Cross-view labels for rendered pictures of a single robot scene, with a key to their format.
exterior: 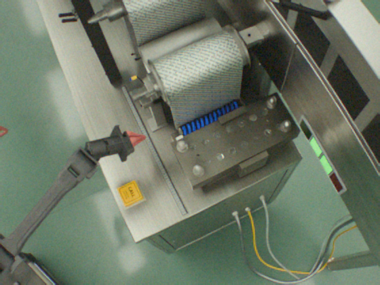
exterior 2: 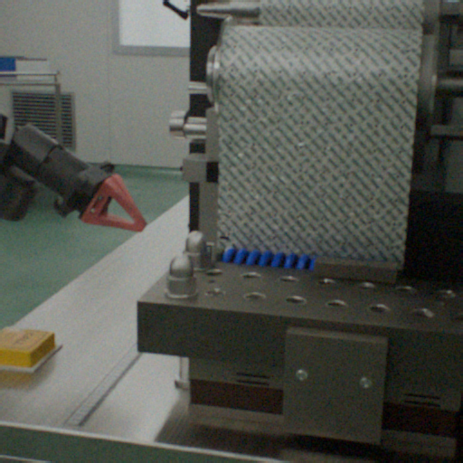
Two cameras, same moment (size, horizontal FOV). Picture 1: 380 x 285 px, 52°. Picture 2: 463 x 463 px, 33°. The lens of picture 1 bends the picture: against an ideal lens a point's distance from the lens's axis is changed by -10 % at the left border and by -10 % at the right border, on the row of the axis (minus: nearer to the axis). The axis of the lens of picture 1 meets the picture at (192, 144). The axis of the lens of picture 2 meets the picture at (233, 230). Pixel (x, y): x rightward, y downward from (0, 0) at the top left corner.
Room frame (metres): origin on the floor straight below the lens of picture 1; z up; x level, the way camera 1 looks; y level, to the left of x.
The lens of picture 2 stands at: (-0.32, -0.46, 1.32)
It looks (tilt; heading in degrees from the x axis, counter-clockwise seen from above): 15 degrees down; 30
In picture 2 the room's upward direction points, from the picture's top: 1 degrees clockwise
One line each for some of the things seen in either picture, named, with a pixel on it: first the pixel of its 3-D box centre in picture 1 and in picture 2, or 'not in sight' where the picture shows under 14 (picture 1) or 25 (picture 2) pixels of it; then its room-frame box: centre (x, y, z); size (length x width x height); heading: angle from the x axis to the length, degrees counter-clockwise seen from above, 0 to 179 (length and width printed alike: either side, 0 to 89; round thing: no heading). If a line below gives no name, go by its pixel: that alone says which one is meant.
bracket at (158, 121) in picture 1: (150, 106); (205, 216); (0.59, 0.11, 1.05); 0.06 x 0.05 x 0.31; 107
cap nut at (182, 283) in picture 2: (198, 169); (181, 273); (0.36, -0.01, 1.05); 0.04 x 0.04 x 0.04
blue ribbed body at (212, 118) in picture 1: (212, 117); (307, 268); (0.53, -0.08, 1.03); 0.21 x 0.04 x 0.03; 107
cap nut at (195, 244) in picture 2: (181, 144); (195, 249); (0.44, 0.03, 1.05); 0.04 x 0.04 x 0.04
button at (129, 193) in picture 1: (129, 193); (18, 346); (0.35, 0.24, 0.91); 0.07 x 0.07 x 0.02; 17
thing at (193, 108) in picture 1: (207, 102); (310, 198); (0.55, -0.07, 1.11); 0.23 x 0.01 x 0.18; 107
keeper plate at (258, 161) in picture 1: (252, 165); (334, 385); (0.36, -0.19, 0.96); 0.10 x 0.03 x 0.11; 107
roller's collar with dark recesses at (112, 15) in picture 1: (115, 9); (253, 10); (0.80, 0.16, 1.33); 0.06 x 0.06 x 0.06; 17
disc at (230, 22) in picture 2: (159, 82); (230, 76); (0.57, 0.06, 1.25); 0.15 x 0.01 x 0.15; 17
